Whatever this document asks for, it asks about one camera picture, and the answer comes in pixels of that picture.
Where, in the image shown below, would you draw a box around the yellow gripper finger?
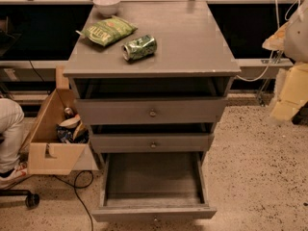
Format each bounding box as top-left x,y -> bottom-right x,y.
269,63 -> 308,121

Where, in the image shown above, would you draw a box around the green soda can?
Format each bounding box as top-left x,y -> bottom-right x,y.
122,35 -> 157,61

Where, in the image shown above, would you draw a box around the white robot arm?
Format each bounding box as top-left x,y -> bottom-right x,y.
263,0 -> 308,120

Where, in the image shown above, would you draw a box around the grey top drawer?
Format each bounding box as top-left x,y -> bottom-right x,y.
75,98 -> 226,125

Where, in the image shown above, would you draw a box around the grey middle drawer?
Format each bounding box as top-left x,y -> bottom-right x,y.
90,133 -> 214,153

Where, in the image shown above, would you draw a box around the grey drawer cabinet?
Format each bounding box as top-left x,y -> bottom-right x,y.
64,1 -> 240,154

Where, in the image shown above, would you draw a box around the grey open bottom drawer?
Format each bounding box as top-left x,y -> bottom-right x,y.
92,152 -> 217,222

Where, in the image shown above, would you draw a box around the metal stand rod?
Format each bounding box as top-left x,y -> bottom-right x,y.
256,50 -> 285,107

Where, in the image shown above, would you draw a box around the green chip bag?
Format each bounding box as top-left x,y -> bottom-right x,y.
77,15 -> 138,46

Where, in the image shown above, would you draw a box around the white bowl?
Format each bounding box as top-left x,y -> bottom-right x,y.
93,0 -> 120,16

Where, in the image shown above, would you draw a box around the trash items in box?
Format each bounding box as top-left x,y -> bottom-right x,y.
56,107 -> 89,143

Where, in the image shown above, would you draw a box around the cardboard box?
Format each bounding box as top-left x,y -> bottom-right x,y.
23,66 -> 97,175

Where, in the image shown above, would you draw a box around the person leg white trousers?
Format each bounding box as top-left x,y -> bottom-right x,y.
0,98 -> 24,175

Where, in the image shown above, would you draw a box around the black office chair base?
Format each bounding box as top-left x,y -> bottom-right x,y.
0,189 -> 40,209

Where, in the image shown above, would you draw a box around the white orange sneaker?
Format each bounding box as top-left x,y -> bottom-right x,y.
0,163 -> 29,190

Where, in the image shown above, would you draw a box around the white cable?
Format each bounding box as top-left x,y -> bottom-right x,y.
236,0 -> 305,83

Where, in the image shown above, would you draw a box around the black floor cable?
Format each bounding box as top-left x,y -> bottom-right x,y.
52,169 -> 95,231

